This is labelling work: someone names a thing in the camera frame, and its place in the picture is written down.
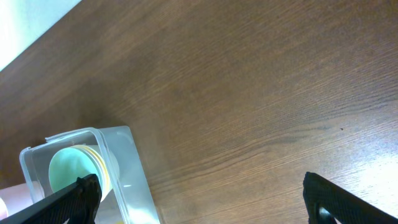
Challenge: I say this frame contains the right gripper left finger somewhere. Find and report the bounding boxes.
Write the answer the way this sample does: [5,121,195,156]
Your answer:
[1,174,102,224]

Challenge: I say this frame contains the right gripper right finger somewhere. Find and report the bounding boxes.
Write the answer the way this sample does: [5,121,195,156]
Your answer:
[303,172,397,224]

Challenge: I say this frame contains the white bowl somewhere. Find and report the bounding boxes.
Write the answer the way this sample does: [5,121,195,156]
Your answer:
[82,148,120,189]

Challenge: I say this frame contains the green bowl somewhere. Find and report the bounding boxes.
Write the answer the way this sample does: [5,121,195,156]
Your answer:
[49,147,103,192]

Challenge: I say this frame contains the pink cup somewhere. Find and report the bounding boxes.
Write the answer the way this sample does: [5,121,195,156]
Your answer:
[1,184,33,220]

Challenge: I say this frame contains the clear plastic container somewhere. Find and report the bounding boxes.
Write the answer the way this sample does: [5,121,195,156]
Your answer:
[19,126,160,224]

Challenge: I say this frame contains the yellow bowl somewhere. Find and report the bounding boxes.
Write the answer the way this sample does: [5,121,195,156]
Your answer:
[82,145,113,202]

